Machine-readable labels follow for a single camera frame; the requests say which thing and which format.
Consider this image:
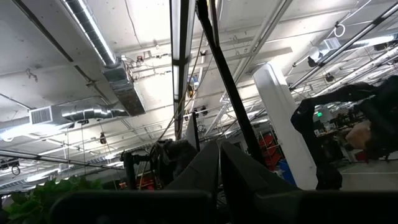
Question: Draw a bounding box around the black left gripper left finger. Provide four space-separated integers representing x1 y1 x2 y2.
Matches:
164 141 220 194

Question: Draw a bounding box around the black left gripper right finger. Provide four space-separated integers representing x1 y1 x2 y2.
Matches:
220 141 300 224

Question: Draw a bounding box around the red shelf rack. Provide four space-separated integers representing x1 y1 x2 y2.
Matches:
259 133 283 171

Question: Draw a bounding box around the blue bin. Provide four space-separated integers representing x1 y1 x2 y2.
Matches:
277 159 297 187

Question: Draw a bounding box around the black equipment stand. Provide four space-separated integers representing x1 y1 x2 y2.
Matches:
120 149 150 191

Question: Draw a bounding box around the white column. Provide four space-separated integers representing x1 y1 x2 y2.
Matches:
252 61 318 191

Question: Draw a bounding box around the metal ceiling ventilation unit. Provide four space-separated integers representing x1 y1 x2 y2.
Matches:
101 60 147 117

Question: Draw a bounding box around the white ceiling pipe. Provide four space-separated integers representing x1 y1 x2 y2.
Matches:
203 0 294 138

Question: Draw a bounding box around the long ceiling light fixture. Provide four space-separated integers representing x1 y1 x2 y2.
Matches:
169 0 197 141

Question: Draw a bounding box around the person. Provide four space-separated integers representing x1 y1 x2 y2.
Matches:
290 75 398 191

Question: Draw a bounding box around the green leafy potted plant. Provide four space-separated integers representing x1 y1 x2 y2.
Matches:
3 175 104 224

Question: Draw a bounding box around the black ceiling pipe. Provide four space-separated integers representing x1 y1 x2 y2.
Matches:
288 2 398 91

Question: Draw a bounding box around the black cable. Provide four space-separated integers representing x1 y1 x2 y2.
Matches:
195 0 266 164

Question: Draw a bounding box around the silver round air duct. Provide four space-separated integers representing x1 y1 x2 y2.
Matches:
29 102 130 126

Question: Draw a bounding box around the silver spiral ceiling duct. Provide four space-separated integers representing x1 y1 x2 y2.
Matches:
61 0 118 68

